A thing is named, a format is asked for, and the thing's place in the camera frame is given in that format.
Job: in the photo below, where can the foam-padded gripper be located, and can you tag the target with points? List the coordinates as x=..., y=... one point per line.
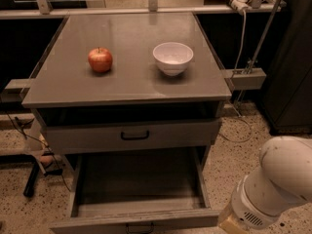
x=246, y=209

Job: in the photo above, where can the grey drawer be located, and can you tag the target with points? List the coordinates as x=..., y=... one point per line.
x=131, y=136
x=138, y=192

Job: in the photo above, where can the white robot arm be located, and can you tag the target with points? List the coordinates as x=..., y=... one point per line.
x=283, y=180

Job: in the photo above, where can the grey drawer cabinet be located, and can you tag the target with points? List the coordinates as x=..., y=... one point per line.
x=67, y=92

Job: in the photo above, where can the grey top drawer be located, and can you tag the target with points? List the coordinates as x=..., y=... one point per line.
x=131, y=136

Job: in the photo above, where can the dark cabinet at right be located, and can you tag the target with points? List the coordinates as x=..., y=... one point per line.
x=286, y=95

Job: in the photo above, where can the white ceramic bowl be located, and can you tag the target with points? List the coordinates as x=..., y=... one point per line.
x=172, y=58

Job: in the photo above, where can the diagonal metal rod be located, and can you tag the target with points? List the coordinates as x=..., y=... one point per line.
x=250, y=65

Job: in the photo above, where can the black floor stand leg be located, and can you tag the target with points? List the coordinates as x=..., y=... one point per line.
x=29, y=188

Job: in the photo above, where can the red apple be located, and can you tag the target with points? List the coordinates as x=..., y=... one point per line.
x=100, y=60

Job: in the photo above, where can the grey right bracket block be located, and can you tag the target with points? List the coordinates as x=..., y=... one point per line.
x=242, y=81

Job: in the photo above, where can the grey bracket block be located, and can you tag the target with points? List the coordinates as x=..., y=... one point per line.
x=16, y=90
x=242, y=81

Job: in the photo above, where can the grey left bracket block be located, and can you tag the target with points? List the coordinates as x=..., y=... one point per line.
x=16, y=90

